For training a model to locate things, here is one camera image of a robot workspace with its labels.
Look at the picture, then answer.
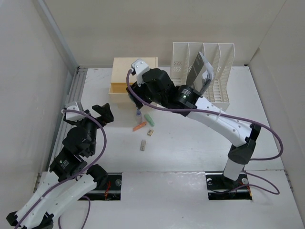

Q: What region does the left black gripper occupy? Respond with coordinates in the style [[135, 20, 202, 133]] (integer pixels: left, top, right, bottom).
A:
[[66, 103, 113, 155]]

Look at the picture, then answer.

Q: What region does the cream drawer cabinet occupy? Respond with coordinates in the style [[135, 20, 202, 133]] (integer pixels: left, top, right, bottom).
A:
[[108, 57, 158, 109]]

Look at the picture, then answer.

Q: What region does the green translucent case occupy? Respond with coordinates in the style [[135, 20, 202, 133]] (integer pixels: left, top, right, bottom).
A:
[[144, 114, 155, 127]]

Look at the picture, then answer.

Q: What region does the small clear spray bottle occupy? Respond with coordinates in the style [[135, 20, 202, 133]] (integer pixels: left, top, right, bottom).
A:
[[136, 109, 143, 125]]

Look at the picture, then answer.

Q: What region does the grey setup guide booklet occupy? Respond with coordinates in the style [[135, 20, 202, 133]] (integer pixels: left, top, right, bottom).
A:
[[186, 52, 214, 95]]

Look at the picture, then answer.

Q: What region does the blue gel jar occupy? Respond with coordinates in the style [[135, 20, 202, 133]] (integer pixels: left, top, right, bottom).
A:
[[129, 94, 135, 103]]

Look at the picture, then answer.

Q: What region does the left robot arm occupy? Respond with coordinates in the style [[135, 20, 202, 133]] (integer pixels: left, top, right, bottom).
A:
[[6, 102, 114, 229]]

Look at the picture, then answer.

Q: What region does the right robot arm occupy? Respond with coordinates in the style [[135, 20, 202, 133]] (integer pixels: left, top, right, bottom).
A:
[[126, 68, 261, 188]]

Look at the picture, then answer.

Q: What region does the orange translucent case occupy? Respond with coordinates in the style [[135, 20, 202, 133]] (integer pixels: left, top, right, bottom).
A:
[[132, 122, 147, 131]]

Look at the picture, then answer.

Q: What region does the small yellow eraser block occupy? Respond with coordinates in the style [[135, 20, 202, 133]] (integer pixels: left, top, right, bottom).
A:
[[147, 129, 153, 136]]

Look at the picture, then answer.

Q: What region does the white plastic strip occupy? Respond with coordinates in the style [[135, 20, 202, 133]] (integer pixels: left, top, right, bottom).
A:
[[140, 140, 146, 151]]

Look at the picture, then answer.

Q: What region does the white file organizer rack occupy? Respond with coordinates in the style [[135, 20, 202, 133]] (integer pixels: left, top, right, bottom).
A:
[[170, 42, 235, 111]]

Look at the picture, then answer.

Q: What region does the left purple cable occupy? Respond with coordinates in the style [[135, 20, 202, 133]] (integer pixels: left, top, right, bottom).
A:
[[11, 108, 108, 229]]

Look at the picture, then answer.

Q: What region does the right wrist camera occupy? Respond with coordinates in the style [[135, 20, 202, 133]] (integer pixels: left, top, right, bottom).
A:
[[131, 59, 150, 87]]

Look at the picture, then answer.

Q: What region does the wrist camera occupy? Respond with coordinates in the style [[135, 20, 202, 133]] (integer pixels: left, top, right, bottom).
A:
[[61, 101, 84, 122], [131, 59, 150, 87]]

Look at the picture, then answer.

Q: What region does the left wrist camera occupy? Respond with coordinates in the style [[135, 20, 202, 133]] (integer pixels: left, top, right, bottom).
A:
[[61, 101, 84, 122]]

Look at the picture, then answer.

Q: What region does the aluminium frame rail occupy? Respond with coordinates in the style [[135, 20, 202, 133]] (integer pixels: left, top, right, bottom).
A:
[[33, 0, 87, 170]]

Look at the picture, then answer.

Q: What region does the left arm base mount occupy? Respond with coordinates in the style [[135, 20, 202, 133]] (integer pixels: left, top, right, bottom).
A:
[[85, 173, 122, 201]]

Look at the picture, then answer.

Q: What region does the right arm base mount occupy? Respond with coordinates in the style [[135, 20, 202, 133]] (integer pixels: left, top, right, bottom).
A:
[[205, 171, 252, 200]]

